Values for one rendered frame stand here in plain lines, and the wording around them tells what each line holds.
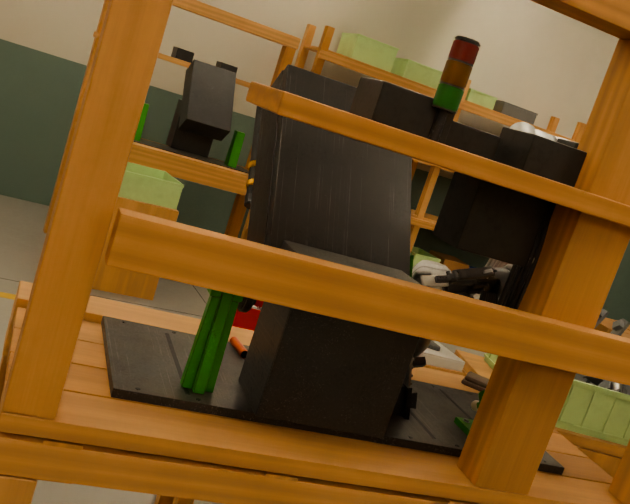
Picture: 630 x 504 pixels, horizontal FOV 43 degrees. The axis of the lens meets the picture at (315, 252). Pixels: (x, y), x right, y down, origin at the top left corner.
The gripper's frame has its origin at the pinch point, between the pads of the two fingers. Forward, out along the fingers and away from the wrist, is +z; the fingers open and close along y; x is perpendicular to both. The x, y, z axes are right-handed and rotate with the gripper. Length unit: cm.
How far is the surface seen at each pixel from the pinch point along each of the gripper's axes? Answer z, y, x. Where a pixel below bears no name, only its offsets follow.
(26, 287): 93, -26, -17
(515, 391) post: -5.4, 13.9, 33.1
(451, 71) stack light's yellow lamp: 15, 58, -13
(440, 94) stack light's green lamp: 17, 55, -11
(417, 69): -222, -339, -401
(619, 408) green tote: -90, -64, 14
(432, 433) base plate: 2.4, -13.6, 32.1
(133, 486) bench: 72, 5, 42
